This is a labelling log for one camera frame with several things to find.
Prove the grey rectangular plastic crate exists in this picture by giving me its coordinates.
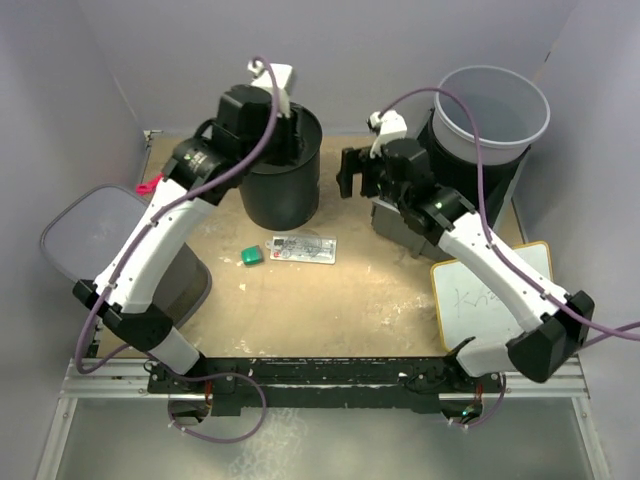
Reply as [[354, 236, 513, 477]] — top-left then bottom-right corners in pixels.
[[371, 120, 529, 261]]

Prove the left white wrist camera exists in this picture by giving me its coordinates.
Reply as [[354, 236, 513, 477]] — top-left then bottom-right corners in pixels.
[[247, 58, 296, 118]]

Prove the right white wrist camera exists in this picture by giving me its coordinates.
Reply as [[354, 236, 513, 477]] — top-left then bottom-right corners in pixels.
[[367, 110, 407, 158]]

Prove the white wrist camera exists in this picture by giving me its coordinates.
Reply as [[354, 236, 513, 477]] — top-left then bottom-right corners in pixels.
[[367, 110, 407, 158], [247, 58, 296, 118]]

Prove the light grey plastic bucket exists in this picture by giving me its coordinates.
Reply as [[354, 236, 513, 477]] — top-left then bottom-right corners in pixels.
[[432, 65, 551, 166]]

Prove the clear plastic label card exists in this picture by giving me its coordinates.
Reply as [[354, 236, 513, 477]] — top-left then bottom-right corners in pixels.
[[265, 234, 337, 265]]

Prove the green small box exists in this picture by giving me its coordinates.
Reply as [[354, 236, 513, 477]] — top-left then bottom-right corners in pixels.
[[241, 245, 264, 266]]

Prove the grey ribbed laundry basket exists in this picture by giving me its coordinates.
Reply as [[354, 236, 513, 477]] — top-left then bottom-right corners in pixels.
[[40, 184, 212, 327]]

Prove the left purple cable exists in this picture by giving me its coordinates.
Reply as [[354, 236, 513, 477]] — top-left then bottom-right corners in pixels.
[[73, 55, 291, 444]]

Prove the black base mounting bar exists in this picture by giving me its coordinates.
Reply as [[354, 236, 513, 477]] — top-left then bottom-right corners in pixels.
[[144, 355, 505, 417]]

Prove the dark blue cylindrical bin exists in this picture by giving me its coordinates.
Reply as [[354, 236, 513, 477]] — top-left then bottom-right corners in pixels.
[[239, 103, 323, 231]]

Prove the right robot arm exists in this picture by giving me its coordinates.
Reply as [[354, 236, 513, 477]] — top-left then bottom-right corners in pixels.
[[336, 138, 595, 391]]

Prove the small whiteboard with yellow frame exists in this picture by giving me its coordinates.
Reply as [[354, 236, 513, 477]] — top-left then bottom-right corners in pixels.
[[430, 251, 555, 351]]

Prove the pink plastic clip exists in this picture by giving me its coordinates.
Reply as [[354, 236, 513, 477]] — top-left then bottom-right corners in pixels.
[[135, 173, 164, 196]]

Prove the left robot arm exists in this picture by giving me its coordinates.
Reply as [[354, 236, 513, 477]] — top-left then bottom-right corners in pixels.
[[73, 80, 291, 392]]

